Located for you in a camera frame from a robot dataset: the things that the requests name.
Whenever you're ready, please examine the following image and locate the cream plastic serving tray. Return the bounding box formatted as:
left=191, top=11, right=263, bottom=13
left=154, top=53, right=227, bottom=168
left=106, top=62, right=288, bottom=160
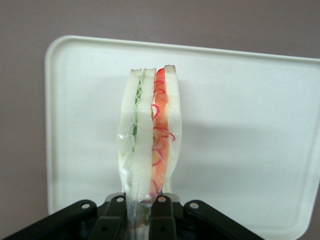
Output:
left=44, top=34, right=320, bottom=240

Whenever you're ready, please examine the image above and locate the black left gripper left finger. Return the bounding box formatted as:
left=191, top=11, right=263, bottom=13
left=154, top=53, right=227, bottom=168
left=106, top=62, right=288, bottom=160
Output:
left=0, top=194, right=129, bottom=240

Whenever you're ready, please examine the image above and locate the triangle sandwich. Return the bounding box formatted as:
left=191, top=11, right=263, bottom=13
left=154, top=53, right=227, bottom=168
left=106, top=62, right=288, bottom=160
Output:
left=115, top=63, right=182, bottom=240

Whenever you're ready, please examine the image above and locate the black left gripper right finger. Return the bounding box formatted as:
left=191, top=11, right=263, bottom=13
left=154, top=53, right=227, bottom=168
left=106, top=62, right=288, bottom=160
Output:
left=148, top=194, right=262, bottom=240

